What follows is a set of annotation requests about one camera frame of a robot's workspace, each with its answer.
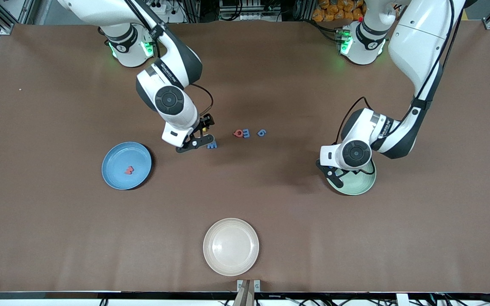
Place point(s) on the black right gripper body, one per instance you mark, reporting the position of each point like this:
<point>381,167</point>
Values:
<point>203,124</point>

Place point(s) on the blue foam letter W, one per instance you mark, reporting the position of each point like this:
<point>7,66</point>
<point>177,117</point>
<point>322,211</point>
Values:
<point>213,145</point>

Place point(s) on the red lowercase foam letter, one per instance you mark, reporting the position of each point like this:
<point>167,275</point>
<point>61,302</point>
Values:
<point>129,170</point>

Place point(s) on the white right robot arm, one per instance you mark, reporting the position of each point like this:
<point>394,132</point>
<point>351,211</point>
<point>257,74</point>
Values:
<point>181,117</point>

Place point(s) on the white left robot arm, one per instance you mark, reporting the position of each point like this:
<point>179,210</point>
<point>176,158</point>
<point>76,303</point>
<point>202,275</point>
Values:
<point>415,46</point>

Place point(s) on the pale green plate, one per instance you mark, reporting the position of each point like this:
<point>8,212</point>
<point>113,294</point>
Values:
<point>362,182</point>

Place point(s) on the red round foam letter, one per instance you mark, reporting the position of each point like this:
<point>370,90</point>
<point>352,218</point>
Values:
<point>238,133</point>

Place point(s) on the blue foam letter g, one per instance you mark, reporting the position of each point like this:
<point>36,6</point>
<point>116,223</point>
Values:
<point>261,133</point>

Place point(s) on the blue plate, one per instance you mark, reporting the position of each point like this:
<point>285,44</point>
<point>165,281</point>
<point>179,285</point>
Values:
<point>126,161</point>

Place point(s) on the beige plate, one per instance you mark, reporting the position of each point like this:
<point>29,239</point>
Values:
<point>231,247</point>

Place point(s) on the white power strip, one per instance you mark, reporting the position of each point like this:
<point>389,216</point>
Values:
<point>162,6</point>

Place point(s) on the metal rack device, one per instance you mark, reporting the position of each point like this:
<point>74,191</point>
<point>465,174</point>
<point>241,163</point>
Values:
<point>245,8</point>

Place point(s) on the orange packets pile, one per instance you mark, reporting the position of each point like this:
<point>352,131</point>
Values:
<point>334,10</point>

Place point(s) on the metal table edge bracket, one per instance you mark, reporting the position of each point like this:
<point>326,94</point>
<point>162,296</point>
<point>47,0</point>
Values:
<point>240,285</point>

